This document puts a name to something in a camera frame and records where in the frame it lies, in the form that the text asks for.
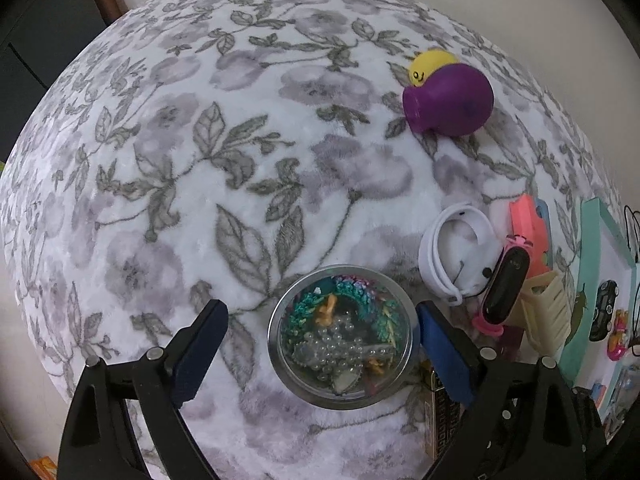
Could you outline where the coral pink plastic toy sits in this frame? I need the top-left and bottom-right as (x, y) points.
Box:
(509, 195), (551, 281)

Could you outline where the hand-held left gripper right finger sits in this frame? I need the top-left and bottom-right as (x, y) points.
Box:
(415, 301), (588, 480)

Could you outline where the purple vase-shaped toy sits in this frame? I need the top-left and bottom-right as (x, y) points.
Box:
(403, 64), (495, 137)

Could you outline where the black toy car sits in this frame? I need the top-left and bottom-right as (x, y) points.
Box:
(589, 280), (621, 342)

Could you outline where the orange packet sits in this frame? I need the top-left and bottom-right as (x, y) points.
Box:
(30, 455), (58, 480)

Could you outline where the black and pink wristband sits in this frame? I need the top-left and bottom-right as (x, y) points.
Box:
(475, 235), (532, 336)

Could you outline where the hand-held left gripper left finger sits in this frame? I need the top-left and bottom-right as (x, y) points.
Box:
(57, 299), (229, 480)

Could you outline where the gold patterned lighter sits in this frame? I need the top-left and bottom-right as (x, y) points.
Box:
(424, 362), (468, 457)

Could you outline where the white coiled strap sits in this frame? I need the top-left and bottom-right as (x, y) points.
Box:
(419, 203), (503, 306)

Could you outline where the floral fleece blanket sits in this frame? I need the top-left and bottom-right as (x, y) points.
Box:
(0, 0), (626, 480)

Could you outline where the pink puppy toy figure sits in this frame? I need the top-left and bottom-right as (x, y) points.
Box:
(607, 310), (632, 361)

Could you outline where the black cable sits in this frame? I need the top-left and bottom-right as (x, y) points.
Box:
(622, 205), (640, 266)

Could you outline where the yellow smiley toy head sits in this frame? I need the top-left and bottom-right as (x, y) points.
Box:
(407, 50), (458, 87)

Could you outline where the cream hair claw clip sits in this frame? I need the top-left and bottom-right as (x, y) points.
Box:
(520, 270), (573, 361)

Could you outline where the glass jar of beads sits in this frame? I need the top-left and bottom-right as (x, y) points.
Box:
(267, 265), (418, 408)

